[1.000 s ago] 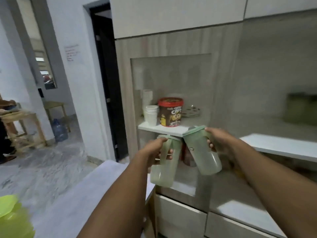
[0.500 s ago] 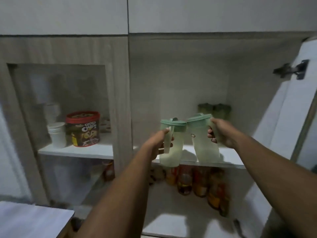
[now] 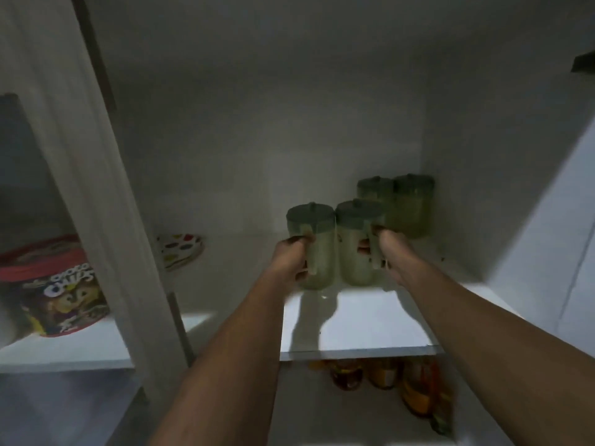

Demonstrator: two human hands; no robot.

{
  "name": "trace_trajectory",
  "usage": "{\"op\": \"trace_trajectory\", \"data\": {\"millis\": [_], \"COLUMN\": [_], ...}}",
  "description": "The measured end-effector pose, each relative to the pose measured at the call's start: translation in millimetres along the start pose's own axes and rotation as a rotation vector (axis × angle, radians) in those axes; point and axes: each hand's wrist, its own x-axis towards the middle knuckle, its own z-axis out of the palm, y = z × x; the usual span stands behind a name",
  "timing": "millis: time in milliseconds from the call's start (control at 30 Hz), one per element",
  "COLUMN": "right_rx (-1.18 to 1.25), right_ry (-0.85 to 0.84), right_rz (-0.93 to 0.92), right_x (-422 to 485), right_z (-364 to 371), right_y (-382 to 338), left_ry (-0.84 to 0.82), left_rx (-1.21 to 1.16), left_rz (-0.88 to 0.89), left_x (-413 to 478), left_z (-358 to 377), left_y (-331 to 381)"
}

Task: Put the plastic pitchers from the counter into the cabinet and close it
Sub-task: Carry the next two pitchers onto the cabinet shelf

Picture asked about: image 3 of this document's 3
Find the orange label bottle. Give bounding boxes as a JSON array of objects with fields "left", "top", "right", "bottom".
[{"left": 401, "top": 357, "right": 442, "bottom": 418}]

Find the white cabinet shelf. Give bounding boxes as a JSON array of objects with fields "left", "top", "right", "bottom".
[{"left": 177, "top": 278, "right": 521, "bottom": 363}]

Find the red cereal canister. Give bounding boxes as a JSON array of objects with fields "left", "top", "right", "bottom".
[{"left": 0, "top": 234, "right": 111, "bottom": 338}]

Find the green lidded plastic jar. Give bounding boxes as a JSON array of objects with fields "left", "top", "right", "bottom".
[
  {"left": 286, "top": 202, "right": 336, "bottom": 291},
  {"left": 387, "top": 174, "right": 436, "bottom": 239},
  {"left": 335, "top": 199, "right": 386, "bottom": 287},
  {"left": 356, "top": 176, "right": 396, "bottom": 214}
]

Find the person's right forearm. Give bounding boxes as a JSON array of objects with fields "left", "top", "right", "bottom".
[{"left": 395, "top": 257, "right": 595, "bottom": 446}]

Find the amber glass bottle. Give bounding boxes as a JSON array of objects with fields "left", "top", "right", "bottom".
[
  {"left": 329, "top": 360, "right": 365, "bottom": 391},
  {"left": 368, "top": 358, "right": 403, "bottom": 391}
]

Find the person's left hand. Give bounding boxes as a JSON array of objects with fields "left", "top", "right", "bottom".
[{"left": 265, "top": 234, "right": 315, "bottom": 287}]

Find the colourful spotted paper plate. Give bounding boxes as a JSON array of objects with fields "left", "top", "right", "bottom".
[{"left": 156, "top": 233, "right": 205, "bottom": 273}]

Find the person's left forearm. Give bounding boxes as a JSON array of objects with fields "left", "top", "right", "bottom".
[{"left": 148, "top": 269, "right": 298, "bottom": 446}]

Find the person's right hand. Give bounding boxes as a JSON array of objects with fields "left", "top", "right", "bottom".
[{"left": 358, "top": 225, "right": 420, "bottom": 287}]

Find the white cabinet divider panel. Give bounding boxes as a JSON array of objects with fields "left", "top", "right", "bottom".
[{"left": 0, "top": 0, "right": 196, "bottom": 414}]

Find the white cabinet door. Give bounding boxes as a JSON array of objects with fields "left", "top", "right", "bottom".
[{"left": 483, "top": 113, "right": 595, "bottom": 358}]

